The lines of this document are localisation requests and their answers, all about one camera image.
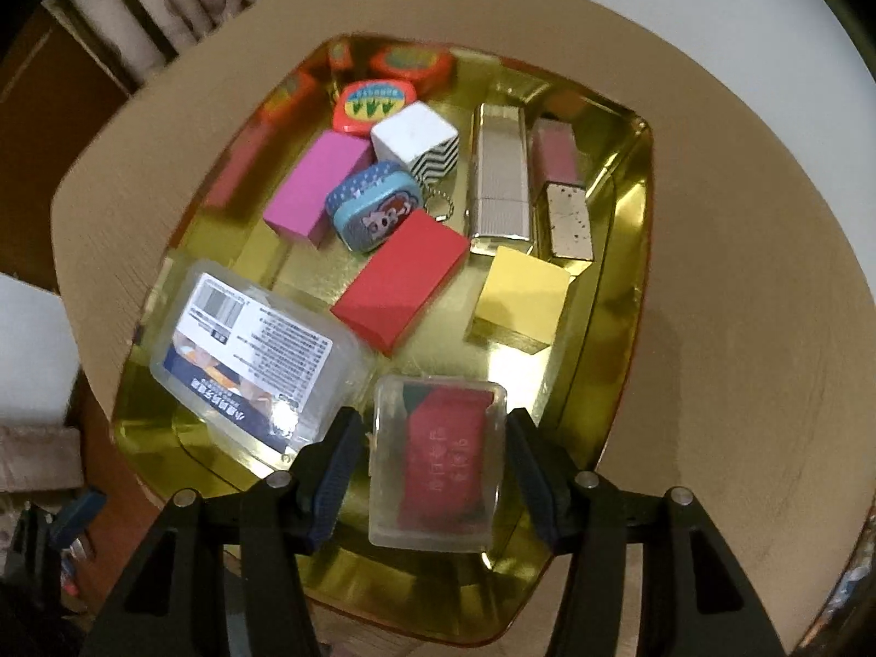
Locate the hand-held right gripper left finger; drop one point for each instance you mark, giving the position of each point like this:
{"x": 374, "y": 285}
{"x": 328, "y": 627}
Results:
{"x": 335, "y": 486}

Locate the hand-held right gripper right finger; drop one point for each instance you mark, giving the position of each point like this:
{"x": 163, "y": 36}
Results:
{"x": 537, "y": 486}

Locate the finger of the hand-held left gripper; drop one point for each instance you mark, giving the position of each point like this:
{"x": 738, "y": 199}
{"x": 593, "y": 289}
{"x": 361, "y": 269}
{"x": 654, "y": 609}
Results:
{"x": 76, "y": 510}

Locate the small clear box red insert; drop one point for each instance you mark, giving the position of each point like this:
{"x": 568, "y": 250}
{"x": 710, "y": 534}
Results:
{"x": 438, "y": 465}

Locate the large clear plastic labelled box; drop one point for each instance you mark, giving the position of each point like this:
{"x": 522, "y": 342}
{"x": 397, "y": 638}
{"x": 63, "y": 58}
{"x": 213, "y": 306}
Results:
{"x": 253, "y": 349}

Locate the gold metal tray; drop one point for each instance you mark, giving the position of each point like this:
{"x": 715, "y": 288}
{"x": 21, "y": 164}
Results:
{"x": 438, "y": 356}

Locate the yellow rectangular block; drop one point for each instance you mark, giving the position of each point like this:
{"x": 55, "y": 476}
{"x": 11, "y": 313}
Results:
{"x": 523, "y": 294}

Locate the red rectangular block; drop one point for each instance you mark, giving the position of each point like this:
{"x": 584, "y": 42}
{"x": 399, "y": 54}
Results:
{"x": 400, "y": 280}

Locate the blue cartoon print tin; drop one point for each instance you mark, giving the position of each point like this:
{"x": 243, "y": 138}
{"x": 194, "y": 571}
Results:
{"x": 376, "y": 209}

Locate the pink rectangular block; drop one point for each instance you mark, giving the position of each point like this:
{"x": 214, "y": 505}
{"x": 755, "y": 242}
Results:
{"x": 311, "y": 188}

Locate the silver ribbed metal case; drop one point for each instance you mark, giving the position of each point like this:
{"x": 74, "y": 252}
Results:
{"x": 499, "y": 178}

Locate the white cube with zigzag side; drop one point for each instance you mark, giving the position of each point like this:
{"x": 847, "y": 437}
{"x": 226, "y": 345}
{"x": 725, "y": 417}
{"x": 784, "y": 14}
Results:
{"x": 414, "y": 137}

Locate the orange tin with green print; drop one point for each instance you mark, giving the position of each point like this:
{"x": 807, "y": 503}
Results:
{"x": 369, "y": 106}

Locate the brown cardboard piece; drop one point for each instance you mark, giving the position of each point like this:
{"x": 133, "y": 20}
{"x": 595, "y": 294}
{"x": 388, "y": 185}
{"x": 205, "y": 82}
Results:
{"x": 37, "y": 458}

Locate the white box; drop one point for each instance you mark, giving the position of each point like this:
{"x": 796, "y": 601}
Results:
{"x": 31, "y": 349}

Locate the brown wooden furniture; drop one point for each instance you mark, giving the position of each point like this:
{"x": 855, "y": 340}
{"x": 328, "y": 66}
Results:
{"x": 48, "y": 123}

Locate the striped curtain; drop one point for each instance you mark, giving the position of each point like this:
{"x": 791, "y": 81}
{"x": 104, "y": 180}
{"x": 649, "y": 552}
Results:
{"x": 164, "y": 7}

